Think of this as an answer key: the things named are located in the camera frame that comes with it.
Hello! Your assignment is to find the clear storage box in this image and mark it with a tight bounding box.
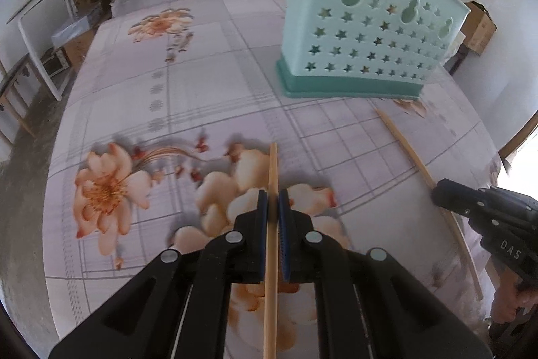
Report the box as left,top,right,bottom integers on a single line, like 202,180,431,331
51,15,106,46

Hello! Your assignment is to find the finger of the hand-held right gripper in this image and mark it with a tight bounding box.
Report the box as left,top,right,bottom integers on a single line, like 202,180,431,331
431,179,488,219

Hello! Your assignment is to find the square wooden chair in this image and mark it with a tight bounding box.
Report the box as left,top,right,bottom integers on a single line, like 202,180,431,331
0,52,38,137

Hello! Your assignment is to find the person's right hand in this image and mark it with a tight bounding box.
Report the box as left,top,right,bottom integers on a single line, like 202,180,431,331
490,270,538,328

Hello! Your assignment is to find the single wooden chopstick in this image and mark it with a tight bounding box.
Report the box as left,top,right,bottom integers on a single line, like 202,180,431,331
263,142,279,359
374,107,484,301

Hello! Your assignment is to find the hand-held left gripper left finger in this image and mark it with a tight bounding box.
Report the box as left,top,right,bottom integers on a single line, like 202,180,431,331
48,188,270,359

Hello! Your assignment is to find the floral checked tablecloth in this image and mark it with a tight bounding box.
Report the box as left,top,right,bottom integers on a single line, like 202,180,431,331
44,0,505,359

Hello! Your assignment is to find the brown cardboard box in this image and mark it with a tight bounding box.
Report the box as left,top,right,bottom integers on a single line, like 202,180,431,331
460,1,497,56

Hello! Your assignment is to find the teal star-cutout utensil holder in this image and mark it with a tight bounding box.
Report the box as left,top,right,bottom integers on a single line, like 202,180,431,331
275,0,471,101

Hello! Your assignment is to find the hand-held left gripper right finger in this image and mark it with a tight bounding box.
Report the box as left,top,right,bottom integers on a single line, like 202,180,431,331
277,188,492,359

